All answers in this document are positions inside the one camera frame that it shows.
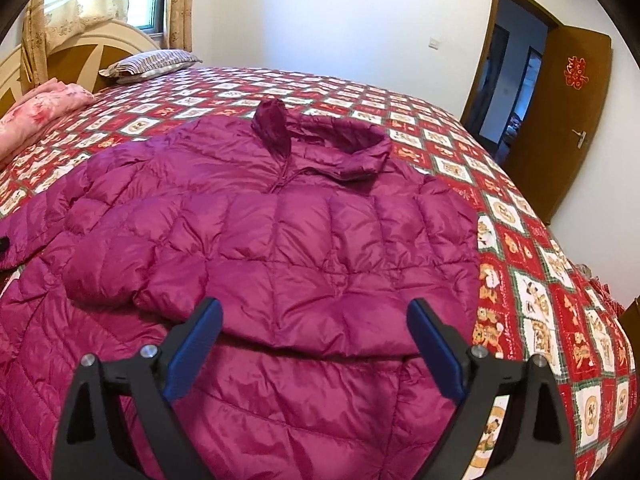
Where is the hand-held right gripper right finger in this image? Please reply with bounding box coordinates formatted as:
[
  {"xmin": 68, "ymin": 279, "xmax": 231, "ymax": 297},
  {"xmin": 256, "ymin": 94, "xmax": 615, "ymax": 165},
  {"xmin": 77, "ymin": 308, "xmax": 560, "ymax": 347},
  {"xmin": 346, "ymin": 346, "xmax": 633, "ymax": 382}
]
[{"xmin": 406, "ymin": 297, "xmax": 577, "ymax": 480}]

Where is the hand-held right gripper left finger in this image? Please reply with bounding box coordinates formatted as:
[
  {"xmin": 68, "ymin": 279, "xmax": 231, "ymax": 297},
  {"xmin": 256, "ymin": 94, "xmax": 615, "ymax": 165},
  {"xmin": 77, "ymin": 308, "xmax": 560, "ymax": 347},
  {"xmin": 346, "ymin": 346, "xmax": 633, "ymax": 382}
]
[{"xmin": 51, "ymin": 297, "xmax": 224, "ymax": 480}]

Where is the magenta down jacket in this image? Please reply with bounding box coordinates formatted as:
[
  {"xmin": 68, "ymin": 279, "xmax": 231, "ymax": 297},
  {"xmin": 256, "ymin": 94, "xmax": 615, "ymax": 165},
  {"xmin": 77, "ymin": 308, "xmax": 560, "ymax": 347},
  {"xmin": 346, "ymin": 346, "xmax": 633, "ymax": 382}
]
[{"xmin": 0, "ymin": 99, "xmax": 483, "ymax": 480}]

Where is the red printed bedspread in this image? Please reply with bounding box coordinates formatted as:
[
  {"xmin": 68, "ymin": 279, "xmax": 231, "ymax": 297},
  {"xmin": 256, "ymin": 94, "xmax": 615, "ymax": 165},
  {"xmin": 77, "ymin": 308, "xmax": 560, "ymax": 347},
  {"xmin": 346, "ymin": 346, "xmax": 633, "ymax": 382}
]
[{"xmin": 0, "ymin": 65, "xmax": 632, "ymax": 480}]

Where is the pink floral quilt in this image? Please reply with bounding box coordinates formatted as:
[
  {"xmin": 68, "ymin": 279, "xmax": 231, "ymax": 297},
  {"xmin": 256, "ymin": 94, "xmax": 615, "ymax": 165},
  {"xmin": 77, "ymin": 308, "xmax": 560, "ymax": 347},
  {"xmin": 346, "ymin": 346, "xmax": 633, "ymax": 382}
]
[{"xmin": 0, "ymin": 79, "xmax": 95, "ymax": 162}]

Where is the wooden cabinet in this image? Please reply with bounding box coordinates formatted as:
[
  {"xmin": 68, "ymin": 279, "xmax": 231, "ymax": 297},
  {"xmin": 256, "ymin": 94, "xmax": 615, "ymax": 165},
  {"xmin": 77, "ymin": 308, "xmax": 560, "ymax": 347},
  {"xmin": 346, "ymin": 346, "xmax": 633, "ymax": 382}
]
[{"xmin": 620, "ymin": 297, "xmax": 640, "ymax": 343}]

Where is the cream wooden headboard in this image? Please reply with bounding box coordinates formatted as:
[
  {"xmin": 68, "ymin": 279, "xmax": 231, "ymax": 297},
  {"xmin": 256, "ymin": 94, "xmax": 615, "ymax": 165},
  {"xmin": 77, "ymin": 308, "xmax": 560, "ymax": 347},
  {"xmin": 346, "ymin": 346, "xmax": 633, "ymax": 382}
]
[{"xmin": 0, "ymin": 18, "xmax": 162, "ymax": 117}]

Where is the striped pillow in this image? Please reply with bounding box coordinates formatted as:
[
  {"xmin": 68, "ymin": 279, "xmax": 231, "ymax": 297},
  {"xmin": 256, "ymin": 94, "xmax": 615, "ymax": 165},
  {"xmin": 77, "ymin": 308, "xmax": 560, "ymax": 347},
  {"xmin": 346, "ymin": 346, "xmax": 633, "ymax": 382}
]
[{"xmin": 99, "ymin": 48, "xmax": 204, "ymax": 84}]

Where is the brown wooden door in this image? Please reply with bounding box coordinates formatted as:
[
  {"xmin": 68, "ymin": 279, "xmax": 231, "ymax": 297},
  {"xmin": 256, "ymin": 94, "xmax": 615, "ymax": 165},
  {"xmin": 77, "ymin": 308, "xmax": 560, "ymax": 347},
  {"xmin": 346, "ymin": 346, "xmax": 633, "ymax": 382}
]
[{"xmin": 499, "ymin": 25, "xmax": 613, "ymax": 224}]

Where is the beige patterned curtain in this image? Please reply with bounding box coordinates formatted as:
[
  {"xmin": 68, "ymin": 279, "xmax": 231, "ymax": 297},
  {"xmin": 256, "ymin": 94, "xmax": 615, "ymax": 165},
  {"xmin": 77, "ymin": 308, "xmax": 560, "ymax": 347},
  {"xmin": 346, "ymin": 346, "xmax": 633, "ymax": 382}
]
[{"xmin": 20, "ymin": 0, "xmax": 197, "ymax": 86}]

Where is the red paper door decoration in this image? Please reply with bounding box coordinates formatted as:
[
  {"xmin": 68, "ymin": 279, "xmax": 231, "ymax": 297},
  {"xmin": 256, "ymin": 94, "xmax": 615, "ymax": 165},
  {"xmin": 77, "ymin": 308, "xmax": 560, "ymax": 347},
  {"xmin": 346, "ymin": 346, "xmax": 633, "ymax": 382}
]
[{"xmin": 564, "ymin": 58, "xmax": 590, "ymax": 88}]

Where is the brown door frame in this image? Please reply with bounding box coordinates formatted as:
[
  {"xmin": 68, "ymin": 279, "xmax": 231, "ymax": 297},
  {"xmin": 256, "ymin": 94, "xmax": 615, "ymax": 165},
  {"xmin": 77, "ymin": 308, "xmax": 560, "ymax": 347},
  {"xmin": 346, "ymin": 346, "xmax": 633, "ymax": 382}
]
[{"xmin": 459, "ymin": 0, "xmax": 562, "ymax": 158}]

